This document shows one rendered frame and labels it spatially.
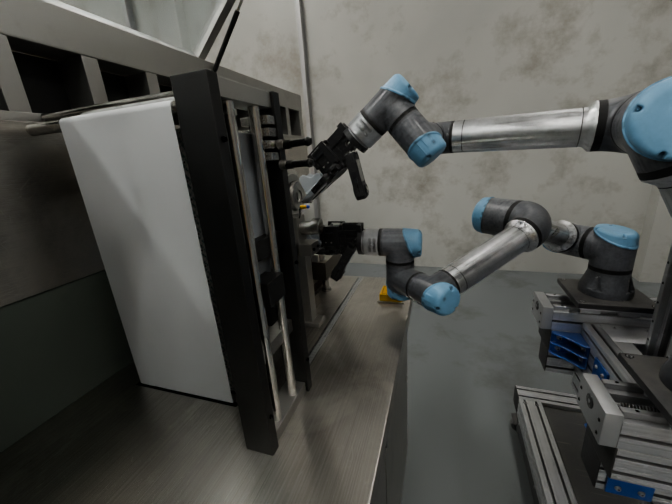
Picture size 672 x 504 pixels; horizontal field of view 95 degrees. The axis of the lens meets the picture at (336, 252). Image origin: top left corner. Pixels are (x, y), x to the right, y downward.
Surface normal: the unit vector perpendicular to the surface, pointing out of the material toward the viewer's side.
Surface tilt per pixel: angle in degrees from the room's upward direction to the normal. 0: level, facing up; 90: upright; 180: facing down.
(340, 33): 90
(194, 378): 90
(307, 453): 0
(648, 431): 90
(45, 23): 90
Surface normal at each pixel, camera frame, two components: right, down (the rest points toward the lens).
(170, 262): -0.31, 0.30
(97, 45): 0.95, 0.03
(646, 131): -0.57, 0.17
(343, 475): -0.07, -0.95
